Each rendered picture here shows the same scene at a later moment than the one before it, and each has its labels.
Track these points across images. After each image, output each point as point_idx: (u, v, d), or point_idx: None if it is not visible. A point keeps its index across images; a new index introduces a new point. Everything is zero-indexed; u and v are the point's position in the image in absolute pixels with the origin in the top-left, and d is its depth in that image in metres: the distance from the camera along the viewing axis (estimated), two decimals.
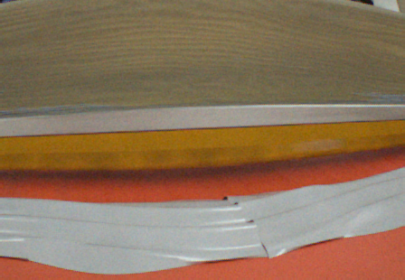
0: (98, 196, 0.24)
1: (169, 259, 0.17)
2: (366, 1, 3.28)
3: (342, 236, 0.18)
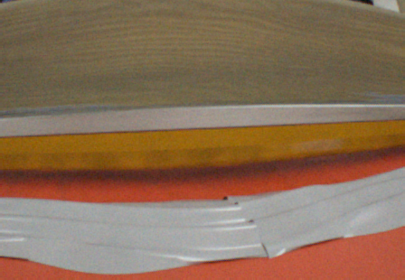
0: (98, 196, 0.24)
1: (169, 259, 0.17)
2: (366, 1, 3.28)
3: (342, 235, 0.18)
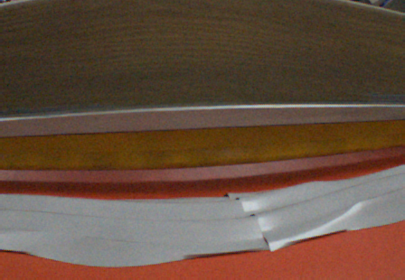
0: (98, 194, 0.23)
1: (169, 252, 0.16)
2: None
3: (344, 228, 0.18)
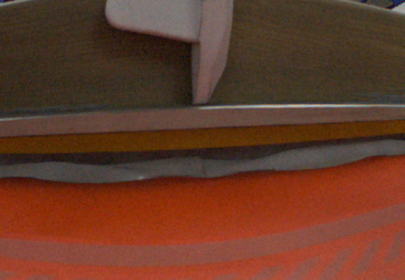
0: None
1: (132, 173, 0.25)
2: None
3: (273, 168, 0.26)
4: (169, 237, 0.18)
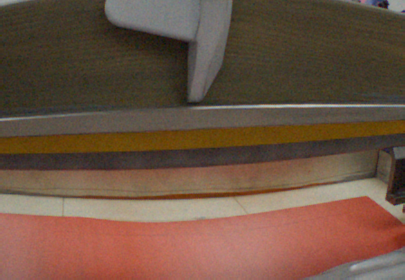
0: None
1: None
2: None
3: None
4: None
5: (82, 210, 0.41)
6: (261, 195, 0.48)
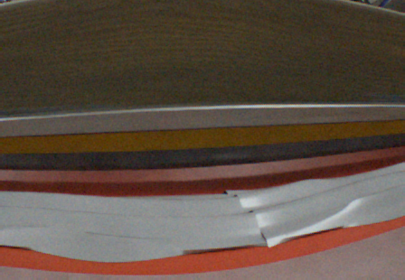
0: (98, 191, 0.24)
1: (168, 247, 0.17)
2: None
3: (342, 225, 0.18)
4: None
5: None
6: None
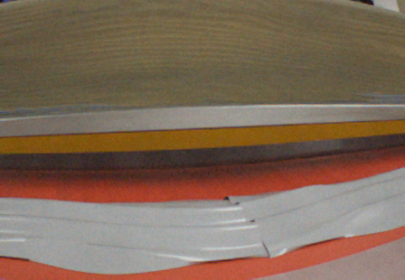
0: (98, 196, 0.24)
1: (171, 259, 0.17)
2: (366, 1, 3.28)
3: (343, 235, 0.18)
4: None
5: None
6: None
